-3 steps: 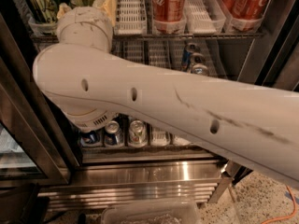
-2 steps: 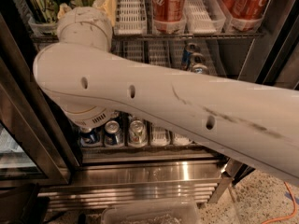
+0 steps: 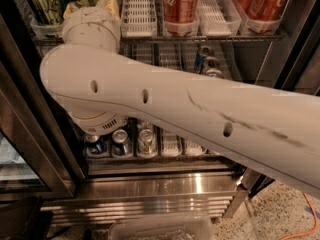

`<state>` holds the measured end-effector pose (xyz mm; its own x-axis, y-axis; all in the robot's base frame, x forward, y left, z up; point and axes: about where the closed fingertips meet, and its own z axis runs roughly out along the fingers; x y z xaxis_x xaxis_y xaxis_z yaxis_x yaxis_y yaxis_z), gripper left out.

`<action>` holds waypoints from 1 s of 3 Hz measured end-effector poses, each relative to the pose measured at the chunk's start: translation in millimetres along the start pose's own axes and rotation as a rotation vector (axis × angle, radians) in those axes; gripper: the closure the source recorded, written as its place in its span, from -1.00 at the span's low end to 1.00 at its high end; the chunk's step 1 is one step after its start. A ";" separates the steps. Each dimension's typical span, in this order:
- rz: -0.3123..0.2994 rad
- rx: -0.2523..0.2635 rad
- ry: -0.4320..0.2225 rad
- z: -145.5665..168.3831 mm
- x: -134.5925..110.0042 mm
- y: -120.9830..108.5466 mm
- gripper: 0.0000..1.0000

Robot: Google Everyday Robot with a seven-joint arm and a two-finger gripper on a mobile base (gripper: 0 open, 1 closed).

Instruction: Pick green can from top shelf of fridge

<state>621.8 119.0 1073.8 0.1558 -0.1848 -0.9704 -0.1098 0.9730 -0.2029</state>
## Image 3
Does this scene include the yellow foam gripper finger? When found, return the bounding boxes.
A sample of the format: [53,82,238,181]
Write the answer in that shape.
[96,0,120,20]
[63,2,82,19]

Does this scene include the orange cable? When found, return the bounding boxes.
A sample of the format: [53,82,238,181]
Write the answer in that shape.
[279,192,319,240]

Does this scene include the steel fridge base grille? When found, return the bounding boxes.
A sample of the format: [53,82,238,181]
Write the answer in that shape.
[42,173,248,226]

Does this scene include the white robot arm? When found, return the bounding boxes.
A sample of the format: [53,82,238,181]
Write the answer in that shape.
[40,7,320,198]

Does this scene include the left glass fridge door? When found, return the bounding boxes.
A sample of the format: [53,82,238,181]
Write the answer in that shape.
[0,64,76,202]

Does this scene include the blue silver can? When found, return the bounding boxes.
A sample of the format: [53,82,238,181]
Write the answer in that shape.
[205,69,224,78]
[201,56,220,72]
[194,45,214,73]

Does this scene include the front blue silver can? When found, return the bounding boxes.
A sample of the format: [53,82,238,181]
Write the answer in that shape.
[205,69,224,78]

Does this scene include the right fridge door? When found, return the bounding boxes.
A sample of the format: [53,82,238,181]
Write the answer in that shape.
[241,168,274,199]

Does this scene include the rear blue silver can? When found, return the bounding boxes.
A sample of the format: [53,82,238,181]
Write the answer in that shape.
[194,45,214,73]

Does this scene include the middle blue silver can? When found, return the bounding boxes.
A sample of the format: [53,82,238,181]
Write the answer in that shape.
[201,56,220,72]

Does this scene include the blue pepsi can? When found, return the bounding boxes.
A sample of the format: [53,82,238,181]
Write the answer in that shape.
[111,129,132,157]
[84,134,106,155]

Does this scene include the top wire shelf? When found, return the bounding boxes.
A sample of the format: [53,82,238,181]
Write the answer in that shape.
[32,34,284,46]

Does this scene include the white empty lane tray top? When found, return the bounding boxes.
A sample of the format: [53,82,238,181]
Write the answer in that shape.
[121,0,157,38]

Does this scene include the blue pepsi can left front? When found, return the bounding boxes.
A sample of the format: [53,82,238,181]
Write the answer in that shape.
[84,134,106,155]

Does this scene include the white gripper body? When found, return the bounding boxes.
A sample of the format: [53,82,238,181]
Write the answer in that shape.
[62,7,121,53]

